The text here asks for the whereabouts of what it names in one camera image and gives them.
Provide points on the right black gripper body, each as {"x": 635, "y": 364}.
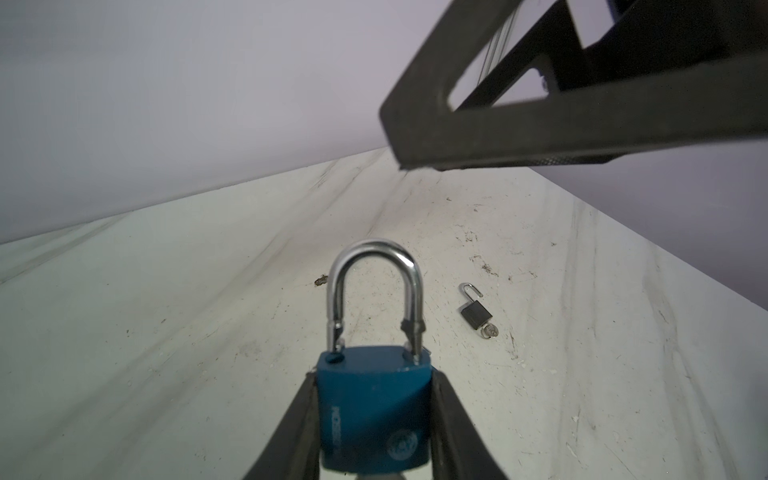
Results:
{"x": 650, "y": 37}

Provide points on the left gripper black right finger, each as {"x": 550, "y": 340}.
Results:
{"x": 457, "y": 450}

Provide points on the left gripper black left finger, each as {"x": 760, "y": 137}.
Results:
{"x": 293, "y": 450}

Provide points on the large blue padlock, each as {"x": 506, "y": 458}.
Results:
{"x": 374, "y": 401}

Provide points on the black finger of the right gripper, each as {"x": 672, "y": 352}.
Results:
{"x": 711, "y": 102}
{"x": 552, "y": 48}

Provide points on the black padlock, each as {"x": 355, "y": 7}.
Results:
{"x": 473, "y": 312}

